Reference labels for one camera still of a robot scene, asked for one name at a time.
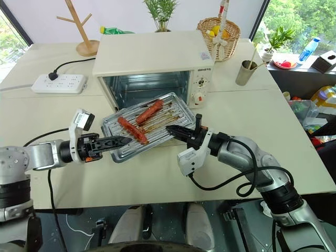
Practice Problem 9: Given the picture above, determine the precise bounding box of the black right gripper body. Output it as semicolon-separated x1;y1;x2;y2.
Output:
184;113;209;150

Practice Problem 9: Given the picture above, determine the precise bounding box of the pink plate with fruit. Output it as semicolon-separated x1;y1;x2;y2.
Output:
271;58;298;70

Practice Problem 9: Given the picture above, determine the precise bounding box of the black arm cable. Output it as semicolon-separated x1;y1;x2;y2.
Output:
188;138;296;197
23;128;71;252

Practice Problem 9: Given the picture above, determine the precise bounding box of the short grilled red sausage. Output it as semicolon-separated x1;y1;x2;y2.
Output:
135;99;164;124

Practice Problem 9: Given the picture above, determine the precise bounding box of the cream oven knob red mark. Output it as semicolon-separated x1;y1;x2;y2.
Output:
191;91;206;109

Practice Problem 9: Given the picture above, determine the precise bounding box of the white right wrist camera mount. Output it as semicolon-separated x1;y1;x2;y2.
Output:
177;130;214;177

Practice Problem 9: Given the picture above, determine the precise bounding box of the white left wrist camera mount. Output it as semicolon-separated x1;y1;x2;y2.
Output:
68;108;96;164

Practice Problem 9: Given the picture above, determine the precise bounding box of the wooden mug tree stand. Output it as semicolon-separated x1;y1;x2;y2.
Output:
56;0;101;57

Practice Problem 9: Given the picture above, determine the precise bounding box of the white rounded shape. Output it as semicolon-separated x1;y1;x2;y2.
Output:
108;206;144;245
183;203;214;250

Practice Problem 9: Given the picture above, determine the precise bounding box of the dark brown tissue box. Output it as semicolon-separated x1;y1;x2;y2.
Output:
312;50;336;75

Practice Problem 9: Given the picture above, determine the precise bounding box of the black plug with cable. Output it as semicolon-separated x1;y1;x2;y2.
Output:
47;57;97;81

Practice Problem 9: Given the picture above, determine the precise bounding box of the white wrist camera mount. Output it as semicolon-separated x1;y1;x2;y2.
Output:
68;108;96;164
177;130;214;177

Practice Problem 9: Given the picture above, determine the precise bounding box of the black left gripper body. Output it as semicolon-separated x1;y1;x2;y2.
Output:
77;133;104;162

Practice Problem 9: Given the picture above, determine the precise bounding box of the wicker basket with handle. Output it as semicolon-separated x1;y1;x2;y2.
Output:
197;0;242;62

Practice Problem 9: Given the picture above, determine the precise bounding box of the white power strip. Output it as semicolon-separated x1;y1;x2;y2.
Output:
30;73;88;95

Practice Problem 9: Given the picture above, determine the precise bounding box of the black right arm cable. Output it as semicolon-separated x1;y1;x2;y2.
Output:
188;138;296;197

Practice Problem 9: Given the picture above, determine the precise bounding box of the yellow toy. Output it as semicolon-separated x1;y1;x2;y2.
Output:
310;85;336;109

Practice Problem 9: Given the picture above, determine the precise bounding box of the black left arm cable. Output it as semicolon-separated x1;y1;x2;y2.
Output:
23;128;71;252

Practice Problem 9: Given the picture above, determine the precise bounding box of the metal cup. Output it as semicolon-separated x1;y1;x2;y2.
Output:
235;59;259;86

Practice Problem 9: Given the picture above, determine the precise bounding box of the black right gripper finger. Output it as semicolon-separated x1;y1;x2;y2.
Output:
165;125;196;135
170;131;196;144

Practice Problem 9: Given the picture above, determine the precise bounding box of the blue water bottle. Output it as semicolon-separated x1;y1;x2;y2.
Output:
299;37;322;64

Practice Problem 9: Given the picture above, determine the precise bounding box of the small plant in white pot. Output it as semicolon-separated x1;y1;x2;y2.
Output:
259;25;296;65

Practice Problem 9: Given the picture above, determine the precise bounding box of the clear plastic bag of toys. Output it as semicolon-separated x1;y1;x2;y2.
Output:
287;98;329;132

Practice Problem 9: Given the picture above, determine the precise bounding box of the long grilled red sausage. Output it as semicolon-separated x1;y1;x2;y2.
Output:
117;116;150;145

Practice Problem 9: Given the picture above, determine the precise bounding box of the cream toaster oven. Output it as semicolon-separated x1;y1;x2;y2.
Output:
93;29;216;112

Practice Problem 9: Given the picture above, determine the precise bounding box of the green potted bamboo plant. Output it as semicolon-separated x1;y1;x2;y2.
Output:
142;0;180;33

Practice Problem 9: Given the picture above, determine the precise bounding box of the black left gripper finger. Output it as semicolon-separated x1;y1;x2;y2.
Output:
103;144;127;153
98;135;132;148

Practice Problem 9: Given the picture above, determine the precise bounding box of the silver ribbed baking tray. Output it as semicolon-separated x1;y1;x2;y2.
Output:
101;92;196;150

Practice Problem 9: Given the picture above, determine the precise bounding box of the green plastic bottle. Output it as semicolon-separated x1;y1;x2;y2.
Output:
99;25;136;36

